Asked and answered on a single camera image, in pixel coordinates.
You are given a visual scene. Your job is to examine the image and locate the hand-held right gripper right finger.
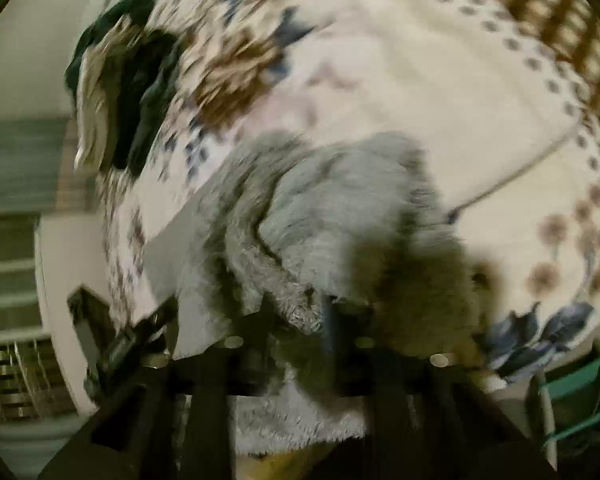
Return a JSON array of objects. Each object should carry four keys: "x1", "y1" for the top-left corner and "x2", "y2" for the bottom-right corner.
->
[{"x1": 324, "y1": 297, "x2": 563, "y2": 480}]

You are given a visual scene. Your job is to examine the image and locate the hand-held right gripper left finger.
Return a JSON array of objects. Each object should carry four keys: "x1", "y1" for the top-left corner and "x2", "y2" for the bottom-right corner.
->
[{"x1": 40, "y1": 300, "x2": 283, "y2": 480}]

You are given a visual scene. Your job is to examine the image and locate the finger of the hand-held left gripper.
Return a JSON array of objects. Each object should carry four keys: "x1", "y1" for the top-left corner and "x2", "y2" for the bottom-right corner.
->
[{"x1": 105, "y1": 300, "x2": 177, "y2": 367}]

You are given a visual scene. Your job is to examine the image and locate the grey fluffy blanket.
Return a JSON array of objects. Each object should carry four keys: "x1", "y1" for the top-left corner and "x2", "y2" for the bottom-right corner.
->
[{"x1": 145, "y1": 130, "x2": 506, "y2": 458}]

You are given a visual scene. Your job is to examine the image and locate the window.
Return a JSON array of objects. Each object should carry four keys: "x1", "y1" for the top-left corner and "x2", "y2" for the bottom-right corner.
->
[{"x1": 0, "y1": 210, "x2": 46, "y2": 341}]

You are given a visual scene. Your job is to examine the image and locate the teal storage rack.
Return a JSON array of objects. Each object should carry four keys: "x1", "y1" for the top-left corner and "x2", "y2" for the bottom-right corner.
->
[{"x1": 527, "y1": 340, "x2": 600, "y2": 466}]

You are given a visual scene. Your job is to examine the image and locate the grey curtain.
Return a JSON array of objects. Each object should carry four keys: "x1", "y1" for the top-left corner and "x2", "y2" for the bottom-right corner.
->
[{"x1": 0, "y1": 117, "x2": 81, "y2": 216}]

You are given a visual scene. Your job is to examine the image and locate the white folded garment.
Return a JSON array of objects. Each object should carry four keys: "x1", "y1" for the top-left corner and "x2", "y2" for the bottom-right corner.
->
[{"x1": 74, "y1": 25, "x2": 131, "y2": 171}]

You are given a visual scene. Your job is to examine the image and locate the stack of dark folded clothes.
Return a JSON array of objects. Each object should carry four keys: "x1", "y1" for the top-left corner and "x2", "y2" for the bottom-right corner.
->
[{"x1": 105, "y1": 30, "x2": 186, "y2": 178}]

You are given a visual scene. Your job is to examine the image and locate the dark green jacket pile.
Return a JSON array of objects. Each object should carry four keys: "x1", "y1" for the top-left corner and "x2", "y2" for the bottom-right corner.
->
[{"x1": 64, "y1": 0, "x2": 156, "y2": 96}]

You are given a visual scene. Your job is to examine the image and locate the floral bed sheet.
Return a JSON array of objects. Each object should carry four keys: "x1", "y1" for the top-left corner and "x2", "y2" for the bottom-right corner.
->
[{"x1": 95, "y1": 0, "x2": 600, "y2": 386}]

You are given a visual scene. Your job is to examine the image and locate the brown checked blanket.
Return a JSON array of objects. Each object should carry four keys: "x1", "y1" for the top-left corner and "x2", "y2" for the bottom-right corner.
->
[{"x1": 415, "y1": 0, "x2": 600, "y2": 131}]

